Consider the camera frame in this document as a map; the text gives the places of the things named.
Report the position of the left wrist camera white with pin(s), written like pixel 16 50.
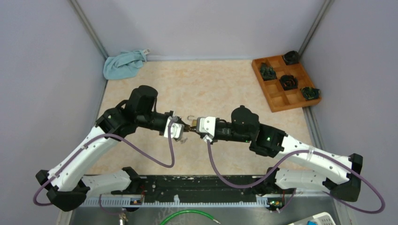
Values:
pixel 174 130

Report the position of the dark rosette centre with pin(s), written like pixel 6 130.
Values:
pixel 288 82

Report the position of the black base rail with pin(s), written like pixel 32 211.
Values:
pixel 197 189

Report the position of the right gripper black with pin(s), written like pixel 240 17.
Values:
pixel 202 133

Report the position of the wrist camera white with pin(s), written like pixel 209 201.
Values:
pixel 174 130
pixel 207 124

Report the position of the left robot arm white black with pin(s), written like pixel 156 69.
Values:
pixel 67 185

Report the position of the dark rosette upper left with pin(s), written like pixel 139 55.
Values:
pixel 267 72

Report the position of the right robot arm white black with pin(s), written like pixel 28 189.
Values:
pixel 326 172

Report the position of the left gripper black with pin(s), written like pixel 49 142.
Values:
pixel 185 125

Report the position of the dark rosette right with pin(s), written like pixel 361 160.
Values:
pixel 310 93

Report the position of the brass padlock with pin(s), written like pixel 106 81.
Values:
pixel 192 120

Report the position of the white basket corner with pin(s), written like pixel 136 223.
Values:
pixel 322 218

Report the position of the wooden compartment tray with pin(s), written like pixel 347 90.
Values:
pixel 279 99

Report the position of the black cable lock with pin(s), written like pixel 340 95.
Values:
pixel 183 140

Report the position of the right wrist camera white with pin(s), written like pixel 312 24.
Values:
pixel 207 124

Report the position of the light blue cloth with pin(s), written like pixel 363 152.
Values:
pixel 125 65

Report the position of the dark rosette top corner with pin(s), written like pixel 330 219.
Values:
pixel 291 58

